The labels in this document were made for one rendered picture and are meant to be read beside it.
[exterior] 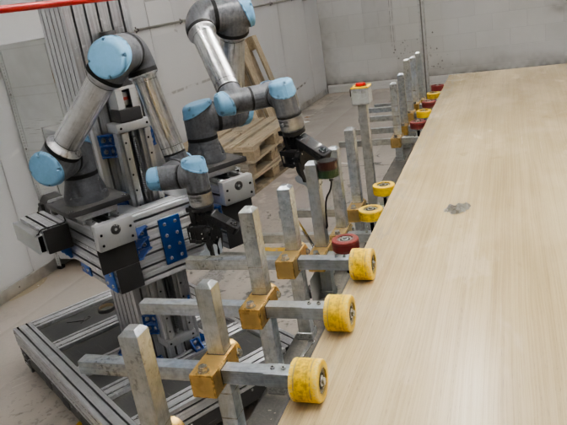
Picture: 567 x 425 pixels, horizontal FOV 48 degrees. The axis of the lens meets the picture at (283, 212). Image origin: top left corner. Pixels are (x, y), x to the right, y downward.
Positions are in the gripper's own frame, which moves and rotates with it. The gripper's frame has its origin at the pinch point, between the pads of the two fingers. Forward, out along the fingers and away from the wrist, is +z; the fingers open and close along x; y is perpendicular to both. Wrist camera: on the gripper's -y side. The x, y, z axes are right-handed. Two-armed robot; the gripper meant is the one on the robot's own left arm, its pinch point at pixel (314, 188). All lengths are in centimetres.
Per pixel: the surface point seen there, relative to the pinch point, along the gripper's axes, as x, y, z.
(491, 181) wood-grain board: -51, -32, 21
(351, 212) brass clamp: -25.7, 11.0, 24.4
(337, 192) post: -12.4, 2.4, 8.3
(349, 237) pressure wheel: 7.9, -16.9, 10.8
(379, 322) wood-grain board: 44, -53, 6
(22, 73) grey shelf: -47, 273, -32
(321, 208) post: 8.9, -9.4, 1.5
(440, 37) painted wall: -678, 364, 138
